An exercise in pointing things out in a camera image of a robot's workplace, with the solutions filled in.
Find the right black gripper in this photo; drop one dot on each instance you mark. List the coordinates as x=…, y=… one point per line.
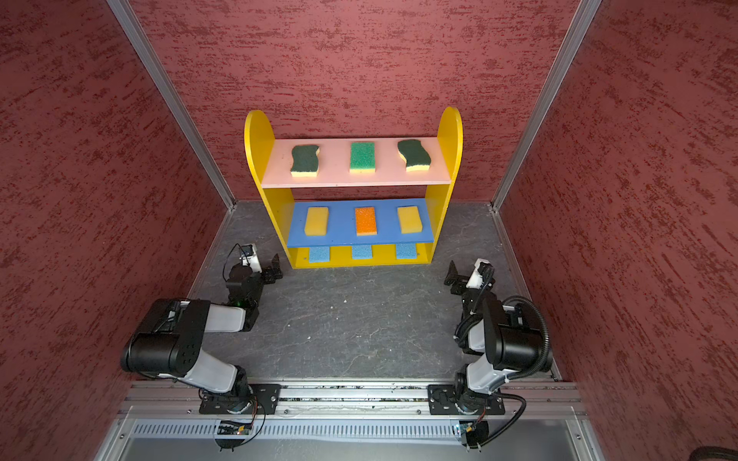
x=453, y=277

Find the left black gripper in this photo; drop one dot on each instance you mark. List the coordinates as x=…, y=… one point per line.
x=268, y=272

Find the light blue sponge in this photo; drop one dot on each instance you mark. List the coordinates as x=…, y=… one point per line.
x=319, y=255
x=362, y=252
x=406, y=251

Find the yellow sponge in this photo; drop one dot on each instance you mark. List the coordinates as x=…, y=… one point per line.
x=317, y=220
x=410, y=220

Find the orange sponge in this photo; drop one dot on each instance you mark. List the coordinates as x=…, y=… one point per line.
x=366, y=223

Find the dark green wavy sponge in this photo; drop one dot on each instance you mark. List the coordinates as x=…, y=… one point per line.
x=414, y=155
x=305, y=161

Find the bright green rectangular sponge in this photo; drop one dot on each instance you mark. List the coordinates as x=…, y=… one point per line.
x=362, y=159

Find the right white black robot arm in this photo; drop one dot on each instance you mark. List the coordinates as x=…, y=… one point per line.
x=509, y=338

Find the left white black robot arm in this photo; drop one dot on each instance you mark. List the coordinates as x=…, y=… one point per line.
x=167, y=345

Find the blue lower shelf board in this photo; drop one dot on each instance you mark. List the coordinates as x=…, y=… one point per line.
x=341, y=228

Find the yellow wooden shelf unit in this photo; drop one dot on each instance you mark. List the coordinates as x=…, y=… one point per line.
x=279, y=203

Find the pink upper shelf board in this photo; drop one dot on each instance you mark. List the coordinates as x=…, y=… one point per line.
x=334, y=164

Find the right small circuit board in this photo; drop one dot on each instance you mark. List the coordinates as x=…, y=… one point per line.
x=470, y=430

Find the small circuit board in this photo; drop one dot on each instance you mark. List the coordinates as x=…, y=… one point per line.
x=233, y=428
x=470, y=430

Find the left small circuit board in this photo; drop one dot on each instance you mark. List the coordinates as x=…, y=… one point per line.
x=233, y=428

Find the left aluminium corner profile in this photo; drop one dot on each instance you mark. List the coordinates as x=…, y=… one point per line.
x=127, y=19

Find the aluminium corner profile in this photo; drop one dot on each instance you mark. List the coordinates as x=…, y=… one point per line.
x=578, y=28
x=127, y=19

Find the right aluminium corner profile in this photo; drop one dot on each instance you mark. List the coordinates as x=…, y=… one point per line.
x=578, y=28

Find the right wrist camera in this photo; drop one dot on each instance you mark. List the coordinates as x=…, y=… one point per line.
x=482, y=274

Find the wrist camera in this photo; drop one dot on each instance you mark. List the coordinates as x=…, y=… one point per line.
x=482, y=274
x=249, y=258

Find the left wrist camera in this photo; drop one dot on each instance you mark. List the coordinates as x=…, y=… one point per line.
x=249, y=258

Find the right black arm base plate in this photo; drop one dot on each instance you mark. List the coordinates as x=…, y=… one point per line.
x=445, y=399

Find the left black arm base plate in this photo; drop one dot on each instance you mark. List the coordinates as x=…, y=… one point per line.
x=260, y=398

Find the aluminium mounting rail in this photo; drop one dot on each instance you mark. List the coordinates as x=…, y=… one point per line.
x=348, y=399

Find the white slotted cable duct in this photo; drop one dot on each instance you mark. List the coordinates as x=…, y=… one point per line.
x=412, y=431

